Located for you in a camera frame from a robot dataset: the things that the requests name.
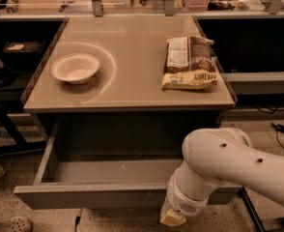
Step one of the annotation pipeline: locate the yellow foam padded gripper finger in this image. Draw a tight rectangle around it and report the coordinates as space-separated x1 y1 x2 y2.
159 199 186 227

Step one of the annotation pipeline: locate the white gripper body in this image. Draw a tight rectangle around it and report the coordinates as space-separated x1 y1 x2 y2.
166 168 210 217

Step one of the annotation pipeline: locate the grey top drawer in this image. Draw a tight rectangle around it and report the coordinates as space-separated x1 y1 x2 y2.
14 117 242 210

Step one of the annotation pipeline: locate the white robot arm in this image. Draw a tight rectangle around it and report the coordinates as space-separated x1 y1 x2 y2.
160 128 284 227

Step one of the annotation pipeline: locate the grey drawer cabinet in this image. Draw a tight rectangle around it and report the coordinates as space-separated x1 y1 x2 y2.
24 15 235 159

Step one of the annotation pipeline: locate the brown and yellow snack bag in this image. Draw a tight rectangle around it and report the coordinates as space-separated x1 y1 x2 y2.
161 36 217 90

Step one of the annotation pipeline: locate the white perforated clog shoe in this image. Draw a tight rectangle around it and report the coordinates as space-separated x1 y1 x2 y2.
0 217 32 232

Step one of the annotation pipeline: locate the white paper bowl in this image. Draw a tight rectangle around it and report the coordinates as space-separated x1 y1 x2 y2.
51 53 100 84

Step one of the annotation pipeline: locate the black case on shelf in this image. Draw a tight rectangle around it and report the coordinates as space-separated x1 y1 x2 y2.
2 41 44 71

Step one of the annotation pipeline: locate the black cable plug on floor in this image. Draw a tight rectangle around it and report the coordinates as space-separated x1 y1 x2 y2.
73 209 82 232

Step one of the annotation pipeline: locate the black metal floor frame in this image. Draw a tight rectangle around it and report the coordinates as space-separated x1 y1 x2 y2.
238 188 284 232

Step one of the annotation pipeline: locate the black power adapter with cable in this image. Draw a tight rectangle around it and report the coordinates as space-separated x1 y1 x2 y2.
270 123 284 149

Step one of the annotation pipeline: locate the black side table frame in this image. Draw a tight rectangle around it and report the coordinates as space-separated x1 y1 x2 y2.
0 90 47 157

